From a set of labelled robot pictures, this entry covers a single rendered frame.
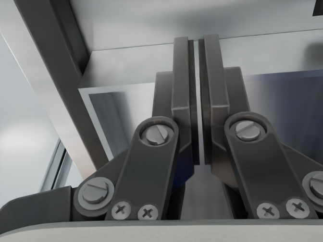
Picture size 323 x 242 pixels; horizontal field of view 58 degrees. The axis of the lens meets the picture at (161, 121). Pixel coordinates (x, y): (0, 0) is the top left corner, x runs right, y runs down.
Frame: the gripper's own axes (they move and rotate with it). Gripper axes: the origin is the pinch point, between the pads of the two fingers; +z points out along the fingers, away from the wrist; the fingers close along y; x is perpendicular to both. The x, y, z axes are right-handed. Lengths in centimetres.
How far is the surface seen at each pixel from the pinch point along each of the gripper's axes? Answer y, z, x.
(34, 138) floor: -90, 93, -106
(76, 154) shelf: -10.3, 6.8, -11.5
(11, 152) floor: -110, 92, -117
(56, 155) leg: -32, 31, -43
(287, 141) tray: 6.5, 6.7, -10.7
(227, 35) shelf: 1.8, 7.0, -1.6
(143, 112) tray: -3.8, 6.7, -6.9
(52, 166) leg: -32, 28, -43
